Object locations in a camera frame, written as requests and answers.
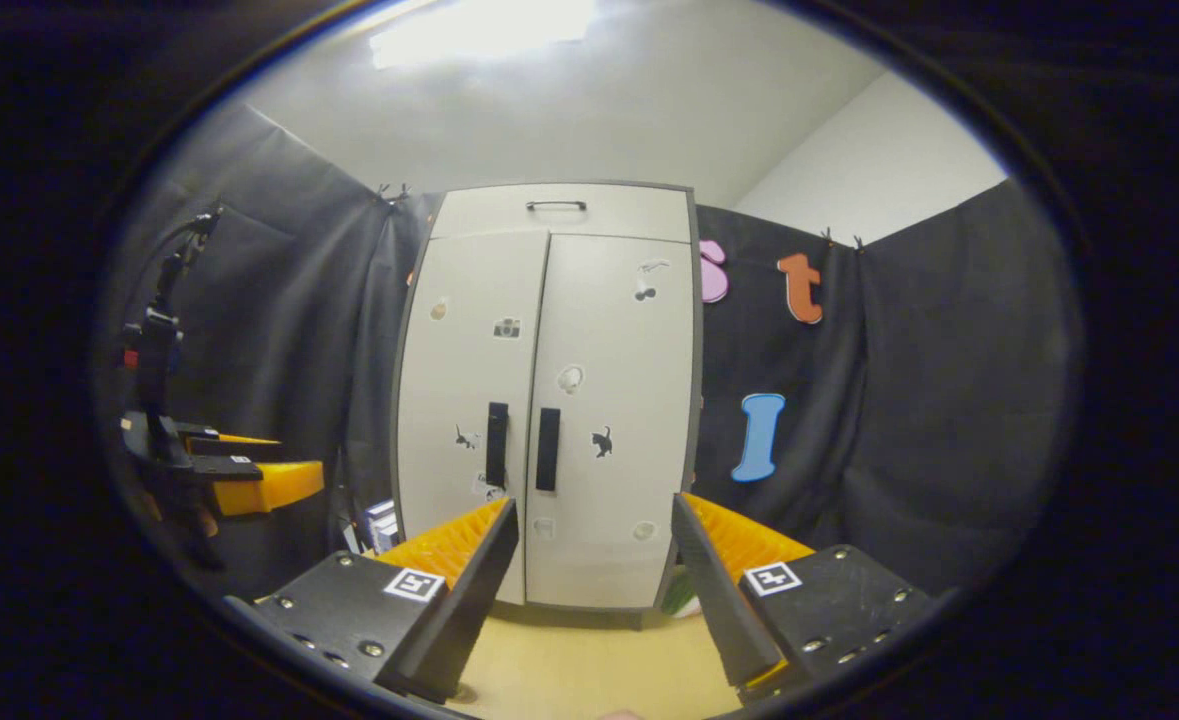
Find white printed carton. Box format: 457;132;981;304
362;498;402;554

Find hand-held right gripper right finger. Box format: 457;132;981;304
671;492;945;704

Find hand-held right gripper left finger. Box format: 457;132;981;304
222;497;520;704

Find grey and white cabinet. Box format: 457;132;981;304
389;180;705;631

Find white cabinet door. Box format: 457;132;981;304
526;235;698;611
395;232;552;606

